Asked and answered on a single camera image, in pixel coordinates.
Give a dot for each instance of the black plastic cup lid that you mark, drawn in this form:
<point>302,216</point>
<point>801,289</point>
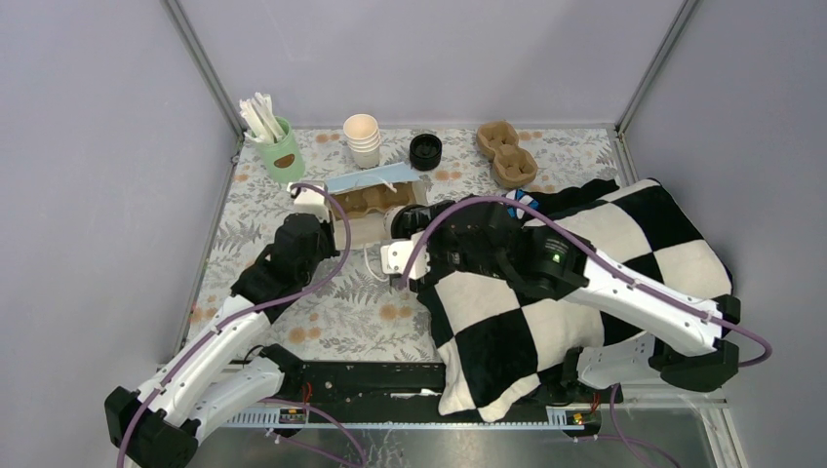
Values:
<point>405,225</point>

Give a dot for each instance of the light blue paper bag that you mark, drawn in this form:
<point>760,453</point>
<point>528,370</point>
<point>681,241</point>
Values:
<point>367,233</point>

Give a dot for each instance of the single white paper cup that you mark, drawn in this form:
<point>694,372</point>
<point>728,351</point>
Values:
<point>388,220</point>

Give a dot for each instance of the stack of cardboard cup carriers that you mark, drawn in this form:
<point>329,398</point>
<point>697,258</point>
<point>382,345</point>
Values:
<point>511,165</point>

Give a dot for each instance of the stack of paper cups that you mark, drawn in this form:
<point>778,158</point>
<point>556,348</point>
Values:
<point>363,139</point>

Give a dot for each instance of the floral patterned table mat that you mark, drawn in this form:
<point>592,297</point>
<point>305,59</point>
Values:
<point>356,316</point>

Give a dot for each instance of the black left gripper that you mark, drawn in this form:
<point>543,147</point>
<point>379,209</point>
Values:
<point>331,248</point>

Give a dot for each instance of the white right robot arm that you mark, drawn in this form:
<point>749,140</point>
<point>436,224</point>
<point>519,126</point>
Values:
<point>607,293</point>

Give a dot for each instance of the blue white patterned object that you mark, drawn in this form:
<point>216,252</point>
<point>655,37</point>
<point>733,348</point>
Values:
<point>524,199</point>

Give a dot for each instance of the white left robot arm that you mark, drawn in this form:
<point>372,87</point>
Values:
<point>163,422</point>

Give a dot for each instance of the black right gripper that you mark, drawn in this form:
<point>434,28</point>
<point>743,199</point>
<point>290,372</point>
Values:
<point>434,266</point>

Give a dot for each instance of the black white checkered pillow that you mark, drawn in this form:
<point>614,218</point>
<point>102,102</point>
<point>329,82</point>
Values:
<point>497,344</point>

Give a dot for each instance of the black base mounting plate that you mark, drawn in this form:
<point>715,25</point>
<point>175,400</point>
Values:
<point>409,393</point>

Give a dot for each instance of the single cardboard cup carrier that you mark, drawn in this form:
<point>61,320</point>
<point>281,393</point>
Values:
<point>375,199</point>

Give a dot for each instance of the green cup with straws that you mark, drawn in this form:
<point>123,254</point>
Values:
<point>272,138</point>

